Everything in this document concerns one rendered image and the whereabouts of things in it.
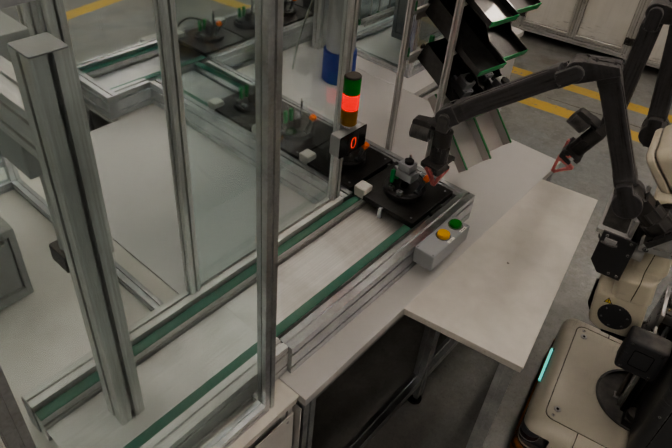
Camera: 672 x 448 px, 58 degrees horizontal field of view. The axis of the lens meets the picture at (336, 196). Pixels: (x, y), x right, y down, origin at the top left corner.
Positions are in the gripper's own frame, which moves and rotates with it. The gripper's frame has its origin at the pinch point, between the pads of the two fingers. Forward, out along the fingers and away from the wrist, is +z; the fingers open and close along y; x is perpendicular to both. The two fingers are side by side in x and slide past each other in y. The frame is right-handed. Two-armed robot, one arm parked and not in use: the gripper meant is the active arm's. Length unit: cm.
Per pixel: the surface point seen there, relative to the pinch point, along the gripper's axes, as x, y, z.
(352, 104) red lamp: -19.8, 20.2, -27.8
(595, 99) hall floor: -37, -318, 104
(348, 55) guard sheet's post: -23, 20, -41
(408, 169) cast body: -8.6, 1.9, -1.8
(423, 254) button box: 10.9, 18.7, 11.2
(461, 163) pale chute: -1.3, -20.5, 2.9
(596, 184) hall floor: 8, -208, 105
